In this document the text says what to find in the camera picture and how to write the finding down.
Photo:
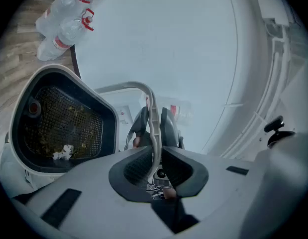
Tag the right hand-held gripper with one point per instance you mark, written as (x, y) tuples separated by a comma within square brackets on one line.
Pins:
[(160, 174)]

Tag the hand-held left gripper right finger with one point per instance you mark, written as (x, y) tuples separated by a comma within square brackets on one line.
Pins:
[(218, 195)]

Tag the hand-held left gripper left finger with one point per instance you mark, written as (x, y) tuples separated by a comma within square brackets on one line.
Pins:
[(94, 183)]

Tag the black bin with white rim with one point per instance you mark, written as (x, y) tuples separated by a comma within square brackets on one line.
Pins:
[(64, 118)]

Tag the person's right hand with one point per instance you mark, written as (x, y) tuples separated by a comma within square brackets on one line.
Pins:
[(170, 193)]

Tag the plastic wrapped bottle pack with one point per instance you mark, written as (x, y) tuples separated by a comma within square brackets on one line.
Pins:
[(181, 113)]

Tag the white crumpled tissue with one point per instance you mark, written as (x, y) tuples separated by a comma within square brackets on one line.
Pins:
[(64, 152)]

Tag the white ceiling pipes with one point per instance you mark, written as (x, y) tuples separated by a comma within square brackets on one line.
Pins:
[(275, 83)]

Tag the large clear water bottle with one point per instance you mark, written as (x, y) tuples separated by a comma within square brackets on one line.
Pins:
[(61, 37), (61, 4)]

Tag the white ceiling air conditioner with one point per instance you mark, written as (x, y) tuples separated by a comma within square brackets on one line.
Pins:
[(270, 4)]

